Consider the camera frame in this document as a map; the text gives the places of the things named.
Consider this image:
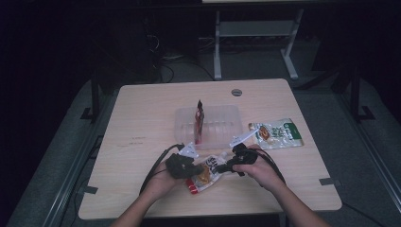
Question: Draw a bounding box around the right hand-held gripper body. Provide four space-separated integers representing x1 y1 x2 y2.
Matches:
228 128 260 166

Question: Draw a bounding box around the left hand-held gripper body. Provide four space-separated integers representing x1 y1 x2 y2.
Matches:
165 142 200 180

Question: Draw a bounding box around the white red spouted sauce pouch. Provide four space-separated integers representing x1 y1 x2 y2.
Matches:
184 151 229 195

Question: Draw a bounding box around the clear plastic storage container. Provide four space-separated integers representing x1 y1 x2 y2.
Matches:
174 104 244 150

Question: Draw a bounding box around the white green sauce pouch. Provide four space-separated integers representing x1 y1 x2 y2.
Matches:
248 117 305 150

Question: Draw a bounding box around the dark red sauce pouch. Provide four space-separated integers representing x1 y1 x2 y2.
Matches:
194 99 206 146

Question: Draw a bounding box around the person's right hand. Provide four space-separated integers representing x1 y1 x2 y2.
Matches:
233 145 287 193

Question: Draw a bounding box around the person's left hand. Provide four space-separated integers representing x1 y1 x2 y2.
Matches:
143 160 187 202

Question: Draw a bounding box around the black metal stand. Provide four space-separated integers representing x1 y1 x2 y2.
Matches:
79 72 102 124
349 62 376 124

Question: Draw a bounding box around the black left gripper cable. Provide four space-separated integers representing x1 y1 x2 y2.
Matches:
138 143 185 195

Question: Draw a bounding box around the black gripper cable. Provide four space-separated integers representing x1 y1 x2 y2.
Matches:
252 148 288 185
138 143 185 195

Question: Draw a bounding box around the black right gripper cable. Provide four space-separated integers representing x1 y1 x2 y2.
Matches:
252 148 288 185

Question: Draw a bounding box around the black floor cable loop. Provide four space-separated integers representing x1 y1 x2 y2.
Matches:
157 53 216 83

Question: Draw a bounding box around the grey metal rail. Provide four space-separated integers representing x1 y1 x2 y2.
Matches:
334 93 401 204
42 93 119 227

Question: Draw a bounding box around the white metal table frame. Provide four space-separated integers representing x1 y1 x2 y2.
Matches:
213 9 305 80

